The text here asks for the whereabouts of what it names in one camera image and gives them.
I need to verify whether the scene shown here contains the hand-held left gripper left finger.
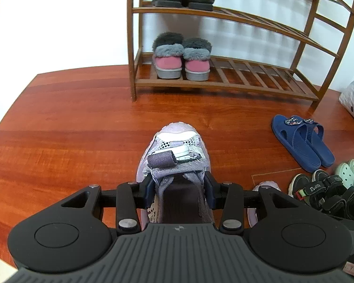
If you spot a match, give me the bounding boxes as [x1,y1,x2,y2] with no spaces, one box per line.
[60,175,154,234]

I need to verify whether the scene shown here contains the pink fur-lined boot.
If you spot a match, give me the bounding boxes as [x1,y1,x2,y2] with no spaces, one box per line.
[181,37,212,81]
[152,32,185,79]

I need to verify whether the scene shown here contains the purple white sandal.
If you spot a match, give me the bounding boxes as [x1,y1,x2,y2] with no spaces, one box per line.
[247,181,282,227]
[138,121,216,224]

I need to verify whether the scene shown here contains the blue slide sandal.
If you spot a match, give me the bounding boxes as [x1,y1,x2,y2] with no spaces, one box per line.
[295,118,335,167]
[272,115,322,172]

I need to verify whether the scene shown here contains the wooden shoe rack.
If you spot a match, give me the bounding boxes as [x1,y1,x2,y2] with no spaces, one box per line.
[127,0,354,111]

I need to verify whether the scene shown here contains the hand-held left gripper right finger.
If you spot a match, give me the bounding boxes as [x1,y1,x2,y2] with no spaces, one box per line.
[204,171,287,234]

